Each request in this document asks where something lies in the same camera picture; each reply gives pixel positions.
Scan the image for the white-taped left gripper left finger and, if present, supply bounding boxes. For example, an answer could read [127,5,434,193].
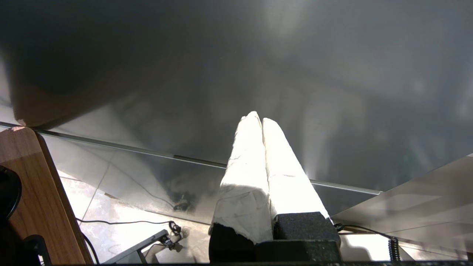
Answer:
[208,111,276,263]

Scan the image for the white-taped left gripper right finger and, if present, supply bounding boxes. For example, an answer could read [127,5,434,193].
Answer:
[262,117,342,243]

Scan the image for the glossy grey door panel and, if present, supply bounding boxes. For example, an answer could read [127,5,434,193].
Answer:
[37,127,381,226]

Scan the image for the black metal bar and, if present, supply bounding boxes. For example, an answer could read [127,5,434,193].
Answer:
[103,229,174,265]

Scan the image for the grey appliance door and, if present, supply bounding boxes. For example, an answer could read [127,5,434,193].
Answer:
[0,0,473,192]

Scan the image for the light beige cabinet panel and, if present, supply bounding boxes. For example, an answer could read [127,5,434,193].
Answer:
[330,152,473,259]

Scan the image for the wooden board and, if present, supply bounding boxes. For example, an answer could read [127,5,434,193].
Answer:
[0,126,95,266]

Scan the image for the black round object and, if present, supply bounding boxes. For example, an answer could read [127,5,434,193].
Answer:
[0,164,22,222]

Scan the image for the black coiled cable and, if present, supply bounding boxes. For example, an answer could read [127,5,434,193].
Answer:
[334,223,402,263]

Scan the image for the black floor cable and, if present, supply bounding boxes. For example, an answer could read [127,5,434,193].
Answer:
[82,232,99,265]
[75,217,183,241]

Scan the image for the black clamp bracket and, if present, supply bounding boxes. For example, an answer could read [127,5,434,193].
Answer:
[20,232,53,266]

